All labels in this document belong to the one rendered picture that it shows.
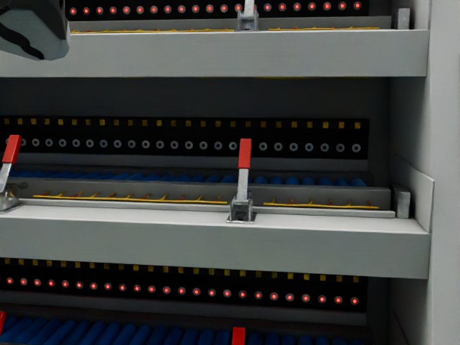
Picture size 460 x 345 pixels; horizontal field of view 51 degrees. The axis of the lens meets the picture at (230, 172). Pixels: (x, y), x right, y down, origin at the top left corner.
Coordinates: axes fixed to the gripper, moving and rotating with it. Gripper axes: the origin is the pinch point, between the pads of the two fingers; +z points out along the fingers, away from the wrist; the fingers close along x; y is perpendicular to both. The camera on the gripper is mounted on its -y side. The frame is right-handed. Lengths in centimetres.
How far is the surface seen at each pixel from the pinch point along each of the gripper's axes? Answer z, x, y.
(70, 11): 32.4, 15.8, 20.3
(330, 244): 16.8, -21.1, -12.2
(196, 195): 23.1, -6.5, -7.2
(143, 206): 21.0, -1.0, -8.8
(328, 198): 23.1, -21.2, -7.1
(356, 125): 32.0, -25.4, 3.4
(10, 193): 18.6, 13.4, -8.1
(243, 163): 18.9, -12.1, -4.2
